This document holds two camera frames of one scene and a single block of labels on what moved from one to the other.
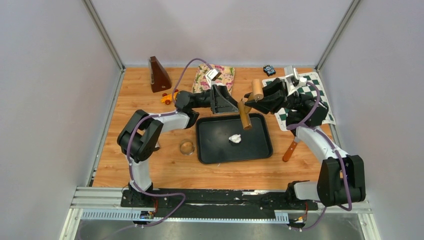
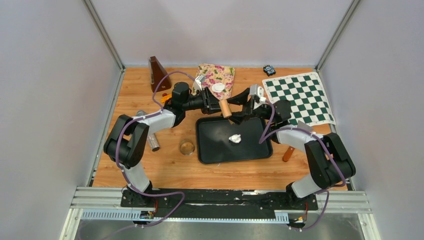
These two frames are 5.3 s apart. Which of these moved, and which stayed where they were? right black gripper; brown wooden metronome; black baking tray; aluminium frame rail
Moved: right black gripper
Stayed: black baking tray; brown wooden metronome; aluminium frame rail
